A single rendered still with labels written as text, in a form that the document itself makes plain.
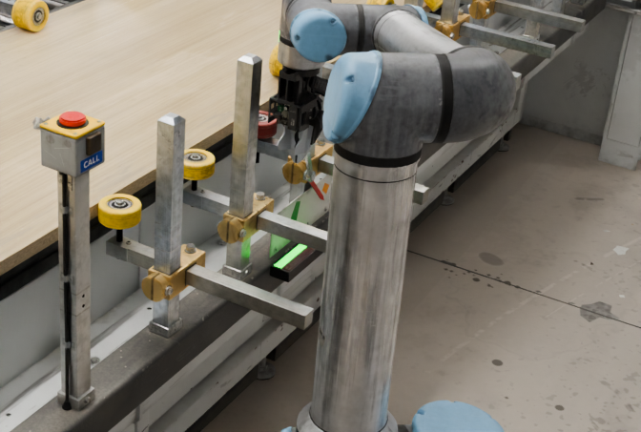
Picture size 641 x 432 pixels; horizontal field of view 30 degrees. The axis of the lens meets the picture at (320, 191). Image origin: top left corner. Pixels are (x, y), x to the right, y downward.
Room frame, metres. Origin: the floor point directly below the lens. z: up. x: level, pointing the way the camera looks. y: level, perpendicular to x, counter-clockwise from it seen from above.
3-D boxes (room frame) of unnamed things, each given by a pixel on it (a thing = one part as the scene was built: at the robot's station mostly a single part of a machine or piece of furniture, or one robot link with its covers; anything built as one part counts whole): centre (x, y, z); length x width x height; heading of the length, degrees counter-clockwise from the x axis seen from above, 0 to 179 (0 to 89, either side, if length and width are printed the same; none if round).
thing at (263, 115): (2.40, 0.15, 0.85); 0.08 x 0.08 x 0.11
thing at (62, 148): (1.62, 0.38, 1.18); 0.07 x 0.07 x 0.08; 64
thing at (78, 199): (1.62, 0.38, 0.93); 0.05 x 0.05 x 0.45; 64
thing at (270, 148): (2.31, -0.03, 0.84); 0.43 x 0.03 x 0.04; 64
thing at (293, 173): (2.33, 0.04, 0.85); 0.14 x 0.06 x 0.05; 154
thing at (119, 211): (1.95, 0.37, 0.85); 0.08 x 0.08 x 0.11
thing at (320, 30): (1.98, 0.03, 1.28); 0.12 x 0.12 x 0.09; 11
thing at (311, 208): (2.27, 0.03, 0.75); 0.26 x 0.01 x 0.10; 154
